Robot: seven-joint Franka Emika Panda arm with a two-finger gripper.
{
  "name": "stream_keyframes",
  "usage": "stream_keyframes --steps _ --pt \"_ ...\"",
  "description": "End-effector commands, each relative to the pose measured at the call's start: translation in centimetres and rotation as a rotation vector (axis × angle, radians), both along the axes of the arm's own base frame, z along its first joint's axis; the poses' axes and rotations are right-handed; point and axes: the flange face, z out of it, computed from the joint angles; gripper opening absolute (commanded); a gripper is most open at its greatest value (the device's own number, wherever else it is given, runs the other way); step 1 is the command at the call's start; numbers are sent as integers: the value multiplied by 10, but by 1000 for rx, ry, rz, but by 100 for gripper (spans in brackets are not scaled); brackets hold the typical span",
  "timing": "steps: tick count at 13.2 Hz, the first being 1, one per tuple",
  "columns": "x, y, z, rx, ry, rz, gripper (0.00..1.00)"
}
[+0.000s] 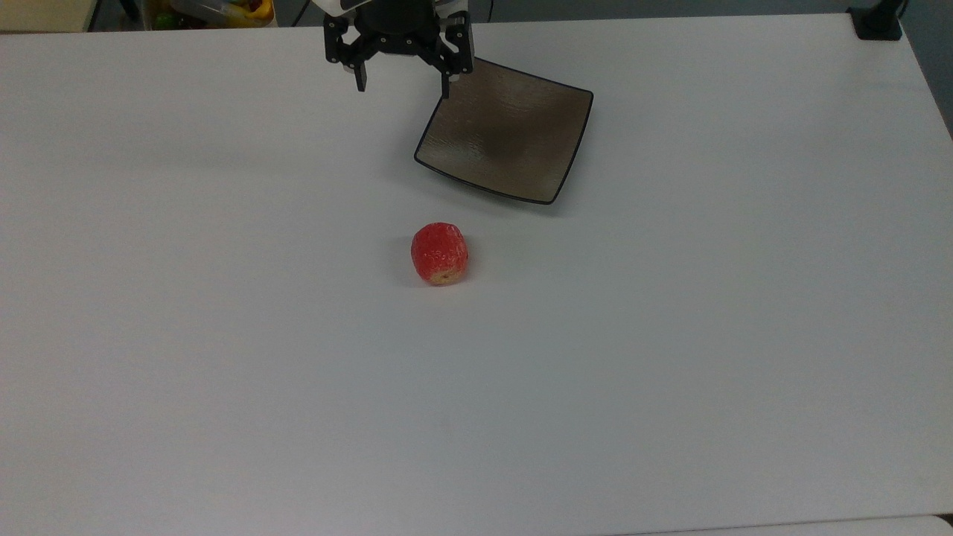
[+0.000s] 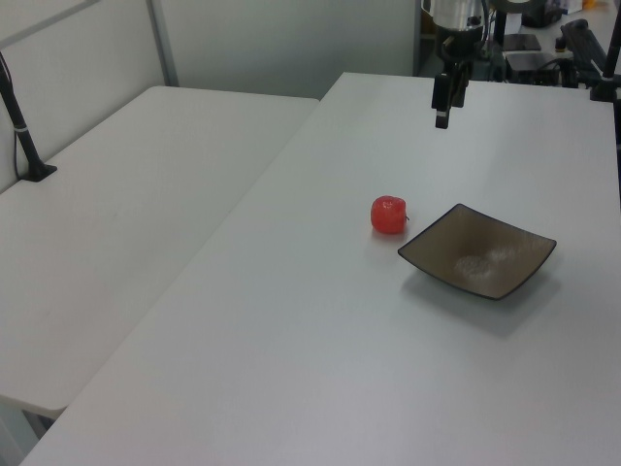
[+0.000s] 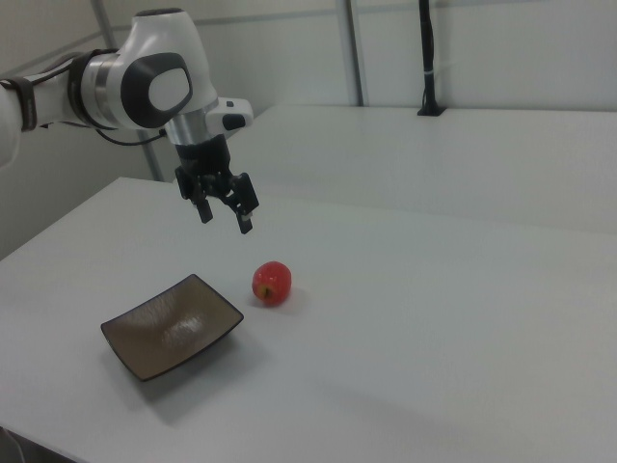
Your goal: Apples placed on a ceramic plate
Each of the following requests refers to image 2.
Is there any white silver gripper body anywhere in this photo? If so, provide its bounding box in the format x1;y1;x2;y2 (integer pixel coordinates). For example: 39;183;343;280
421;0;486;32

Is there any dark vertical pole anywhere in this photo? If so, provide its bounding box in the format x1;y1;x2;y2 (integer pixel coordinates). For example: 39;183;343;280
493;0;508;82

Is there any square brown ceramic plate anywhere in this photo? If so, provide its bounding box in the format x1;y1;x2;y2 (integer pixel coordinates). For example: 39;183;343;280
397;202;558;303

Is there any black camera stand with band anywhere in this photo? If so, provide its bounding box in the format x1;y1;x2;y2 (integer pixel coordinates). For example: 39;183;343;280
0;50;58;183

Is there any grey partition frame post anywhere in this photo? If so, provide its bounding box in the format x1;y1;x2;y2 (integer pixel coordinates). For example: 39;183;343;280
144;0;180;88

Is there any white side table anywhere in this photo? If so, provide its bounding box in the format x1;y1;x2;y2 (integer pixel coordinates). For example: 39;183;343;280
0;84;321;421

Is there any red apple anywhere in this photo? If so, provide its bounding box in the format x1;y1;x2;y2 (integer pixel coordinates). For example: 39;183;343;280
370;194;409;236

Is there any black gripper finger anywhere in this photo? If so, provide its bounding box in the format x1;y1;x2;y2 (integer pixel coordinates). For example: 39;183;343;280
451;61;472;109
431;26;486;130

